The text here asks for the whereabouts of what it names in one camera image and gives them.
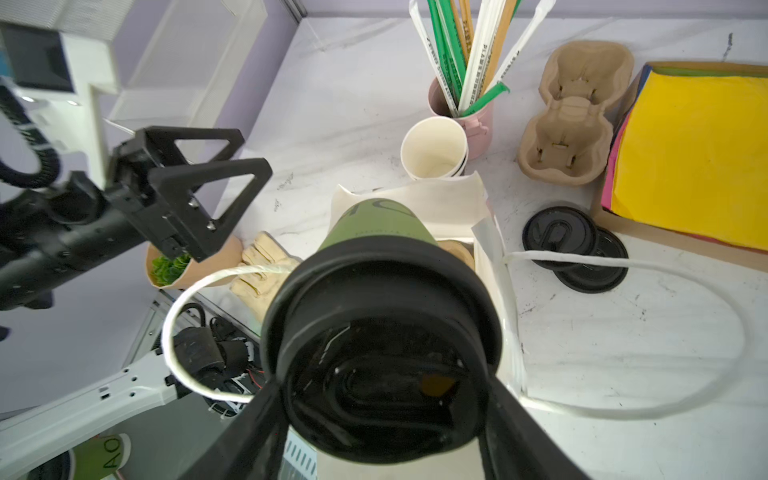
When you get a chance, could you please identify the paper cups black sleeve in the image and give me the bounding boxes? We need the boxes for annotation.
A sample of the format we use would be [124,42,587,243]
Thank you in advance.
[400,116,469,180]

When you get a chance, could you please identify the black plastic cup lids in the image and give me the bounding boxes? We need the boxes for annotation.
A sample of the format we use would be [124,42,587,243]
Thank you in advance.
[522,206,629,294]

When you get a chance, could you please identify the pink metal bucket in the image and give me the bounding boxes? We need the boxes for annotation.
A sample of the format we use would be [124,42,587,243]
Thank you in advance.
[428,79,495,160]

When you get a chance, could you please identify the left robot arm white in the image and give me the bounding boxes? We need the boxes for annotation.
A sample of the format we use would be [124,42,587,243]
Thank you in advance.
[1,127,272,479]

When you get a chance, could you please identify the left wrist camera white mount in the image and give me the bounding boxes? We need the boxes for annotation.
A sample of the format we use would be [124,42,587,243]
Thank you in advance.
[1,22,121,187]

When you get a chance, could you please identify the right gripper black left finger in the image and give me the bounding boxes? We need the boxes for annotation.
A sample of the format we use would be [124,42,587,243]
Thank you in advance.
[181,379,289,480]

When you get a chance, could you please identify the black corrugated cable left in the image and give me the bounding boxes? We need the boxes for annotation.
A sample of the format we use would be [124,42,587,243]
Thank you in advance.
[0,83,62,190]

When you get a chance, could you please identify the green wrapped straw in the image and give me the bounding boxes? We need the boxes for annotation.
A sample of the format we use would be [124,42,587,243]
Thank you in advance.
[427,1,501,118]

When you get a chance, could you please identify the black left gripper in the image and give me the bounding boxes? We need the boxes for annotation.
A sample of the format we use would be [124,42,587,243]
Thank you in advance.
[1,126,272,311]

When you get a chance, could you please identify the cardboard box yellow napkins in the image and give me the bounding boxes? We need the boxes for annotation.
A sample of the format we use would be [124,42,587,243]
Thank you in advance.
[591,61,767,271]

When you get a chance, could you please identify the stacked pulp cup carriers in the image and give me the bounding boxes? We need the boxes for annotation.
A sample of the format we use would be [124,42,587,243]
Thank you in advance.
[517,40,634,187]

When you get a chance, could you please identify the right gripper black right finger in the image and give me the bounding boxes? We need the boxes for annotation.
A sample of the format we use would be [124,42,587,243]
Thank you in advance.
[479,377,589,480]

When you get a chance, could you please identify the green paper cup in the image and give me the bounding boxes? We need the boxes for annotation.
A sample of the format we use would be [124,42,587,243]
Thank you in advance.
[262,198,501,464]

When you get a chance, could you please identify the cartoon animal paper gift bag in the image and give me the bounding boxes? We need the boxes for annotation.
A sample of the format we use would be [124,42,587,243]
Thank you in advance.
[160,172,751,421]

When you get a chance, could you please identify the kraft bowl with green plant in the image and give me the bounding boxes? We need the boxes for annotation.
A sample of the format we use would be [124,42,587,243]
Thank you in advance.
[145,236,243,289]

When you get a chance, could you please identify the beige work glove left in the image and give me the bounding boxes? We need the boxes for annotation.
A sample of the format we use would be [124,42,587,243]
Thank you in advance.
[230,231,301,323]

